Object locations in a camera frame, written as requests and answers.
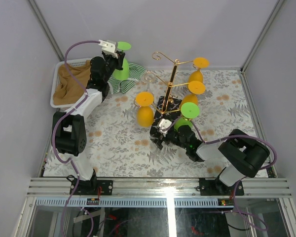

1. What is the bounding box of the gold wine glass rack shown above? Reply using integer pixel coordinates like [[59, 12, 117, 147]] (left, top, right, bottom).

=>
[[134, 51, 200, 144]]

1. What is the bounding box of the green striped cloth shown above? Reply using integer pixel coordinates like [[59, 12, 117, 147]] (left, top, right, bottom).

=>
[[108, 63, 146, 94]]

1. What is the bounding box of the aluminium rail frame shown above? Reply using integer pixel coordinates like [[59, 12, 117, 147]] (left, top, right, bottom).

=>
[[27, 177, 292, 198]]

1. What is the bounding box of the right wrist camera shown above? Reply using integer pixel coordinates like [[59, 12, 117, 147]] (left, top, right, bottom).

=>
[[157, 118, 173, 137]]

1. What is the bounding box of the orange wine glass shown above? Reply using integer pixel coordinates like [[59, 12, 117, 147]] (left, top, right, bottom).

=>
[[180, 80, 206, 106], [188, 57, 210, 83]]

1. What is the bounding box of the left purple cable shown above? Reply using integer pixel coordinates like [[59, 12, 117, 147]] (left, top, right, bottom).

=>
[[51, 39, 102, 237]]

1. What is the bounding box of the clear glass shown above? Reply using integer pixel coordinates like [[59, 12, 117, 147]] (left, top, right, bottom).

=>
[[142, 71, 156, 92]]

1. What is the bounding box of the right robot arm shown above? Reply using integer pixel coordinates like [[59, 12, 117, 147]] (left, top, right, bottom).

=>
[[151, 125, 270, 195]]

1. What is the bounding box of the green wine glass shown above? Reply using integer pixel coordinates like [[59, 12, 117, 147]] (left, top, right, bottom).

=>
[[174, 102, 200, 131]]

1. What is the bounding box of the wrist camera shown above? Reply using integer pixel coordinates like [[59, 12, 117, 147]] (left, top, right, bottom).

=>
[[157, 118, 173, 137], [98, 39, 118, 59]]

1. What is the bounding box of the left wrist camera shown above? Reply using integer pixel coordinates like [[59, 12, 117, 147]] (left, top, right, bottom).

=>
[[98, 39, 118, 59]]

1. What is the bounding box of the orange plastic cup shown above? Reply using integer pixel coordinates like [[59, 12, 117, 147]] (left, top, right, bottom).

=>
[[135, 91, 154, 127]]

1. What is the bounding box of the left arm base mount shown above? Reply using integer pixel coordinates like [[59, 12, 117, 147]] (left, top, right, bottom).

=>
[[66, 173, 113, 196]]

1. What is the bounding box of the floral tablecloth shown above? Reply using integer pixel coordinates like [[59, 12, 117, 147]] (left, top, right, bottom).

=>
[[43, 69, 273, 178]]

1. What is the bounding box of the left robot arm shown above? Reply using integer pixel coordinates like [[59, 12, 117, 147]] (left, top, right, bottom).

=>
[[51, 51, 125, 195]]

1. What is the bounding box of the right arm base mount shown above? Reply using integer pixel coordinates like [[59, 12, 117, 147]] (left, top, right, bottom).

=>
[[198, 178, 244, 196]]

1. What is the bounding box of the green plastic cup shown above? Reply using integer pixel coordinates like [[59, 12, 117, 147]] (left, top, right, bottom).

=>
[[113, 41, 131, 81]]

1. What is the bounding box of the white plastic basket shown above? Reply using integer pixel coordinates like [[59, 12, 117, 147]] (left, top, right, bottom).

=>
[[50, 58, 91, 108]]

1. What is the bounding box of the brown cloth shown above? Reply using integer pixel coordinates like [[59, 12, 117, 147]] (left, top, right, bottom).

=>
[[53, 60, 91, 106]]

